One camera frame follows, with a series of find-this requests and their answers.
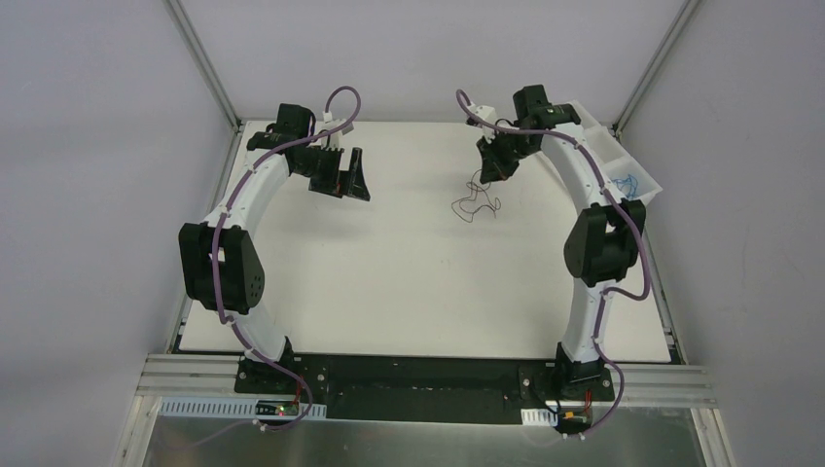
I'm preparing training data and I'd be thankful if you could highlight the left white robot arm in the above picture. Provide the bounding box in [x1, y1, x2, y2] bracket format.
[178, 104, 371, 394]

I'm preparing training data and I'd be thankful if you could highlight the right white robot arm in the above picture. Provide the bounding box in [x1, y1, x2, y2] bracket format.
[471, 85, 646, 399]

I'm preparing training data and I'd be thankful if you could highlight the white compartment tray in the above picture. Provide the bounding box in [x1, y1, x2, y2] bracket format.
[569, 100, 662, 207]

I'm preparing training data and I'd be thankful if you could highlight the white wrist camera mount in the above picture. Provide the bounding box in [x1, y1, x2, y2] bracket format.
[466, 104, 497, 134]

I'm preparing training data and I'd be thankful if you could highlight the right corner aluminium post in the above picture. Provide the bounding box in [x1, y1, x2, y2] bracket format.
[612, 0, 704, 140]

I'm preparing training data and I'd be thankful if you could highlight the corner aluminium post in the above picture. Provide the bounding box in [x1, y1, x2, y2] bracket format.
[163, 0, 241, 131]
[612, 0, 704, 140]

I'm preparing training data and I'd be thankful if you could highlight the left corner aluminium post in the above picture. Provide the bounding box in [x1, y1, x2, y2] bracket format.
[163, 0, 241, 131]

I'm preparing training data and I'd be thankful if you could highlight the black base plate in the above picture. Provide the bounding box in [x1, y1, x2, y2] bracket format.
[234, 353, 615, 425]

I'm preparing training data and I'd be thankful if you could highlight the right white cable duct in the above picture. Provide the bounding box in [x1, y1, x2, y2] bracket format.
[520, 409, 558, 427]

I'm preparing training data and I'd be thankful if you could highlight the white cable duct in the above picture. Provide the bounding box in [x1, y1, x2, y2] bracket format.
[159, 397, 327, 421]
[520, 409, 558, 427]

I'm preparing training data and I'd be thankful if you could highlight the left white cable duct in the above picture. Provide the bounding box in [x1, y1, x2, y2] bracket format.
[159, 397, 327, 421]

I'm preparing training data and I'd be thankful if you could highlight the aluminium frame rail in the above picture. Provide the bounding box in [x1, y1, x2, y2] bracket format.
[137, 354, 718, 409]

